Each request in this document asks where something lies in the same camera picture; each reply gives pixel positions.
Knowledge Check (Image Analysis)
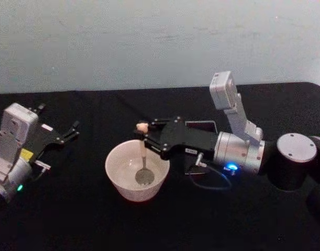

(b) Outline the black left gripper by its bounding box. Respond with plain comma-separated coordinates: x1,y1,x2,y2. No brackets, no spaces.
20,102,81,164

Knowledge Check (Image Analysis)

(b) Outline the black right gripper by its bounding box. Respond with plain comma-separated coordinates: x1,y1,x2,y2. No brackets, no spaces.
134,116,219,175

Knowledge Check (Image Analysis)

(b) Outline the steel spoon with cream handle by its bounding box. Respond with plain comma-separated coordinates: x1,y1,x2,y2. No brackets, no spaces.
135,122,156,185

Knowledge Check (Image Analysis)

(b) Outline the white bowl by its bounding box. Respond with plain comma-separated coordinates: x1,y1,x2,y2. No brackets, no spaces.
105,139,171,202

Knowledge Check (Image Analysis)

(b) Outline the black table cloth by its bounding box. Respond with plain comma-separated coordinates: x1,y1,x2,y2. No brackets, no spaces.
0,82,320,251

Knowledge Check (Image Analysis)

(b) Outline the right gripper thin dark cable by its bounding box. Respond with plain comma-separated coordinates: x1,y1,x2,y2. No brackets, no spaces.
189,153,233,190

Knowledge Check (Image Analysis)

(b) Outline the pale wall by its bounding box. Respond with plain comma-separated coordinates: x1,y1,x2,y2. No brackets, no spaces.
0,0,320,95

